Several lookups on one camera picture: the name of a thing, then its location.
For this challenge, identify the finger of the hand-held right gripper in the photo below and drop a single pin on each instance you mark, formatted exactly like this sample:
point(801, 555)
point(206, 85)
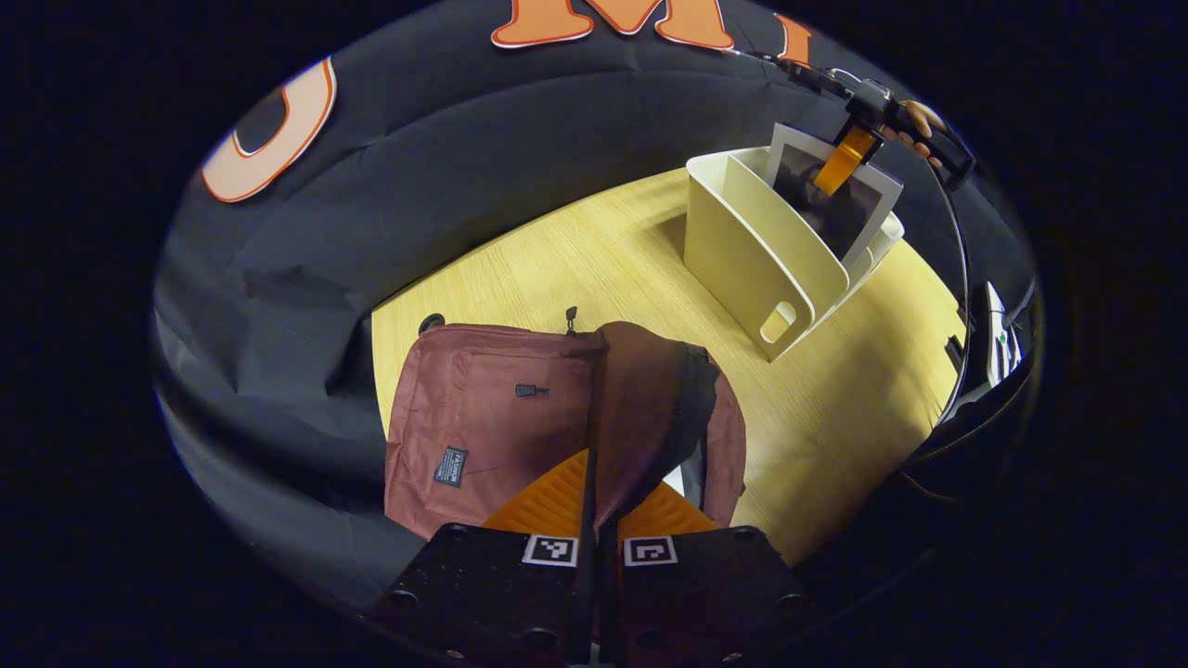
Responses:
point(846, 160)

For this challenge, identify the maroon schoolbag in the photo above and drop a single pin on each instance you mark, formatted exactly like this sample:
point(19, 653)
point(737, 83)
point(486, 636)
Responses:
point(483, 408)

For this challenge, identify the white portrait cover book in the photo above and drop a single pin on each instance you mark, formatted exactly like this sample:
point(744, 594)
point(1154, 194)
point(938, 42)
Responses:
point(835, 218)

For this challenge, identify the white bookshelf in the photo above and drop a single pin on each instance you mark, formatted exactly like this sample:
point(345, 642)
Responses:
point(742, 250)

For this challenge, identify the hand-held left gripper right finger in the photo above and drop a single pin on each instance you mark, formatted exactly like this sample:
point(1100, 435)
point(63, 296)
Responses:
point(705, 594)

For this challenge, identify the white plastic device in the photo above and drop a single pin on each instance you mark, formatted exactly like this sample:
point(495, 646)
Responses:
point(995, 343)

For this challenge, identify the black backdrop cloth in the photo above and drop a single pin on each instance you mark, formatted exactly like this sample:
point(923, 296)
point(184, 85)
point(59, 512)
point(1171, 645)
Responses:
point(445, 186)

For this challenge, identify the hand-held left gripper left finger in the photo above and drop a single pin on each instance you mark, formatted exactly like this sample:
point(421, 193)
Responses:
point(483, 594)

